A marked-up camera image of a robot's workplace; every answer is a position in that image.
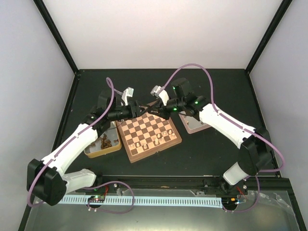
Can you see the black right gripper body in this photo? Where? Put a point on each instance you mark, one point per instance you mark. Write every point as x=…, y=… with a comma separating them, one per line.
x=166, y=114

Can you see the circuit board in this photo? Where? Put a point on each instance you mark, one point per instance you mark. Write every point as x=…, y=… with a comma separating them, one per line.
x=97, y=199
x=234, y=200

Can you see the left circuit board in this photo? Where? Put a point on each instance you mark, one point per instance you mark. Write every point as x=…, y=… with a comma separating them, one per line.
x=97, y=199

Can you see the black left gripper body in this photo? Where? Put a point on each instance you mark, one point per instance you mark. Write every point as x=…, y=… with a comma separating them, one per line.
x=135, y=113

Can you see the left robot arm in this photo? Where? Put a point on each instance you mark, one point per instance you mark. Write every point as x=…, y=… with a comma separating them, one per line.
x=47, y=178

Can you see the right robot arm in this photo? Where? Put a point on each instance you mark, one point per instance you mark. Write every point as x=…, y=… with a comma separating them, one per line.
x=254, y=149

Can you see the dark chess pieces pile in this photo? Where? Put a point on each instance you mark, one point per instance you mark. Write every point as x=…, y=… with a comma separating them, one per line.
x=103, y=142

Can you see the white slotted cable duct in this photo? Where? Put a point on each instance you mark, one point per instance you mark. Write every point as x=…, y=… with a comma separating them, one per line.
x=211, y=202

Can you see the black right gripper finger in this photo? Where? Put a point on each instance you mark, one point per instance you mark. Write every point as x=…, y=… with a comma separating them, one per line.
x=156, y=113
x=153, y=106

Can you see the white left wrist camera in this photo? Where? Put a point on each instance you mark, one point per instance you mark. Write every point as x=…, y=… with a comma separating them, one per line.
x=127, y=93

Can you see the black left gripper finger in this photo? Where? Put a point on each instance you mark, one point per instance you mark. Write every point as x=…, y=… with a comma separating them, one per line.
x=144, y=113
x=145, y=106

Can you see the wooden chess board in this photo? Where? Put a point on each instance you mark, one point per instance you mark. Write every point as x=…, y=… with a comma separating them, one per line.
x=145, y=131

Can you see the right circuit board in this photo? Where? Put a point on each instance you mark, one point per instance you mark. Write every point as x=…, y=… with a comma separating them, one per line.
x=234, y=200

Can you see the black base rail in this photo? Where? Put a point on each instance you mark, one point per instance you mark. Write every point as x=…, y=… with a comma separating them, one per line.
x=207, y=183

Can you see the gold tin tray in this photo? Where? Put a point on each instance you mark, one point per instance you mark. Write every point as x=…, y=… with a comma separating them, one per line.
x=112, y=134

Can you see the silver pink tin tray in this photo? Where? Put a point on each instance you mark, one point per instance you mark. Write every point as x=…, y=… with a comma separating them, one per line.
x=192, y=125

